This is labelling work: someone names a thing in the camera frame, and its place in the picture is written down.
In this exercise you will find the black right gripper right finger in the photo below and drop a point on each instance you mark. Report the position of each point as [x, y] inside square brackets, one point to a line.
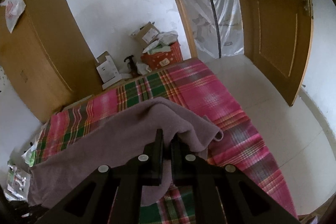
[223, 194]

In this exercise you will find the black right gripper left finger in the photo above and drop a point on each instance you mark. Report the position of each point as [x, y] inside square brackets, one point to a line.
[112, 195]

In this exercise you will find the purple fleece sweater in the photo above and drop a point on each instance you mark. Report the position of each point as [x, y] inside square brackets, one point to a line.
[119, 139]

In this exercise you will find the red green plaid blanket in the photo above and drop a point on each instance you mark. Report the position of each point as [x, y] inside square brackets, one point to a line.
[192, 85]

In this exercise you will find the green tissue pack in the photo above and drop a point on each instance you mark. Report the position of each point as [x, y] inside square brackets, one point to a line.
[29, 156]

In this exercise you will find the white cardboard box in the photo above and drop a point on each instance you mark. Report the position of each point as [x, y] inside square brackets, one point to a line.
[107, 69]

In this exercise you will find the black pump bottle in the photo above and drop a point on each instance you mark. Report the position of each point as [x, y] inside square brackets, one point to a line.
[132, 66]

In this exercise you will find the red polka dot basket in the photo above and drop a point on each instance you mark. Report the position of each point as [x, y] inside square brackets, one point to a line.
[163, 59]

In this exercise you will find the wooden wardrobe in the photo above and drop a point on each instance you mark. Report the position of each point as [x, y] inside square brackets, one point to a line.
[46, 58]

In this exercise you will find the brown cardboard box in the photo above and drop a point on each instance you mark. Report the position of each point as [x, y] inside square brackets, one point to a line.
[146, 34]

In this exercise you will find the wooden door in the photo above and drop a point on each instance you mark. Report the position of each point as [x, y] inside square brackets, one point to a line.
[277, 39]

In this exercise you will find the white paper on wardrobe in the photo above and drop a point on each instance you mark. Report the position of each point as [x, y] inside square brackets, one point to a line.
[13, 10]

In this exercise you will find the plastic sheet doorway curtain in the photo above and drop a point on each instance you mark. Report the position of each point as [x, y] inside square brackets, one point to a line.
[217, 28]

